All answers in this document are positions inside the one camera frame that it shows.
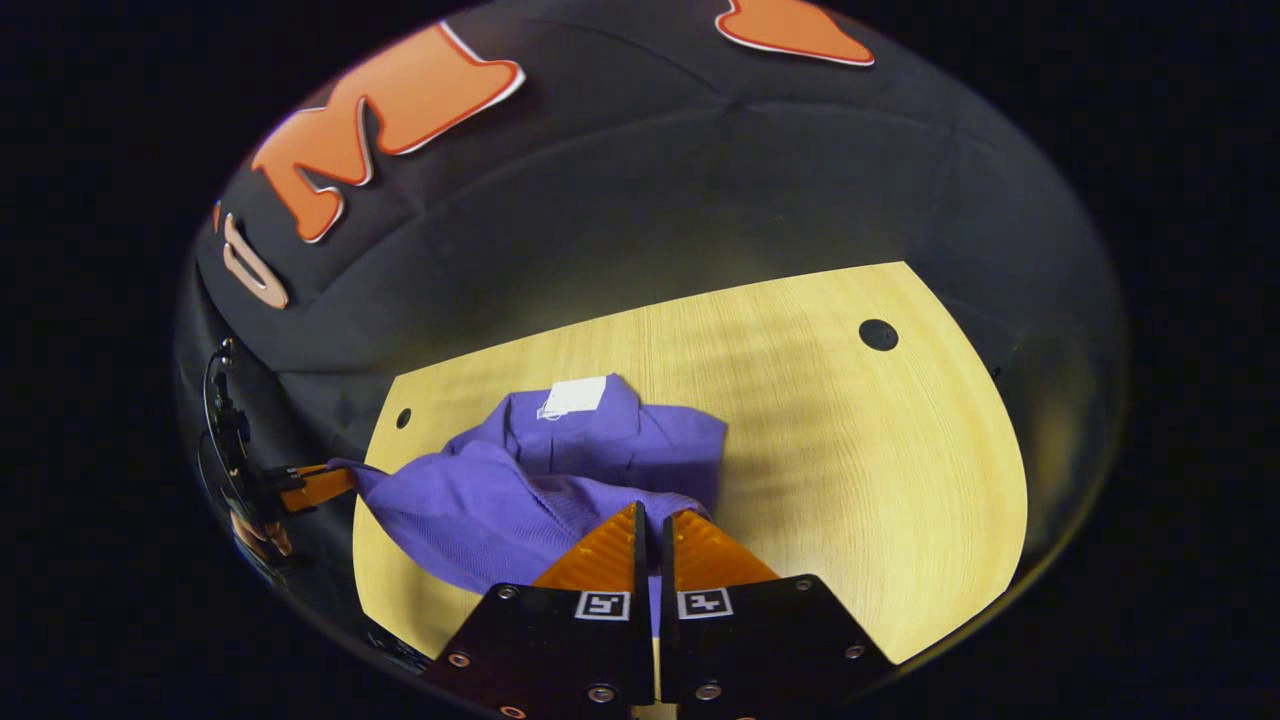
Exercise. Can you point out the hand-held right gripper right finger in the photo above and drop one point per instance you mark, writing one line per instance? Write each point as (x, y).
(760, 640)

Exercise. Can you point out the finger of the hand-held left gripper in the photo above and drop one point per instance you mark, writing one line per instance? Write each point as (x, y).
(320, 488)

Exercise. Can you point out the purple jacket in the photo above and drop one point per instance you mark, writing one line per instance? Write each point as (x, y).
(470, 510)

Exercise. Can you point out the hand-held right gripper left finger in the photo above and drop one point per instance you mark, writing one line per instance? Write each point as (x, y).
(560, 650)

